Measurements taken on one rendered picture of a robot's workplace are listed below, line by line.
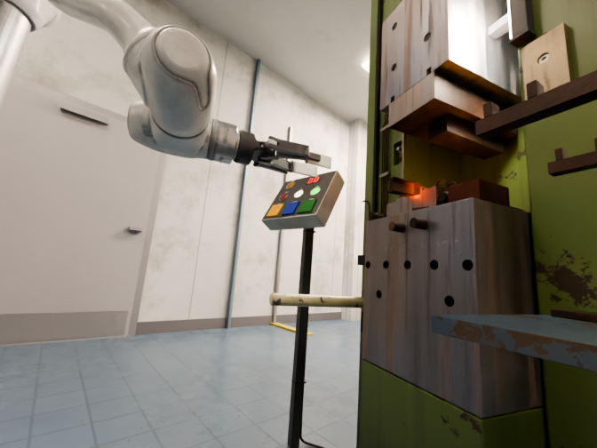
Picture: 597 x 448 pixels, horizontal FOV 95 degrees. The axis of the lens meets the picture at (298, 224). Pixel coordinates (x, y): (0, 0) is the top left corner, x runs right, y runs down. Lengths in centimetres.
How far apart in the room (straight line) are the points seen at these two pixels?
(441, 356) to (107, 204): 299
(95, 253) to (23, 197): 68
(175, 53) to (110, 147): 291
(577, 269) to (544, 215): 14
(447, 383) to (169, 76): 78
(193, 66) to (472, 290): 66
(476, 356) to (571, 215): 38
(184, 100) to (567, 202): 81
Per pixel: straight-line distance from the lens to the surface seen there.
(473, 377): 73
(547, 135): 93
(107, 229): 318
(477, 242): 71
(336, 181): 127
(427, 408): 82
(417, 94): 106
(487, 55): 120
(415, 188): 90
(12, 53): 98
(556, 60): 98
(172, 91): 46
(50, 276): 316
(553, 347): 34
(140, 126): 63
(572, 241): 84
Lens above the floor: 72
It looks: 10 degrees up
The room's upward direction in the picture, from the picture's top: 4 degrees clockwise
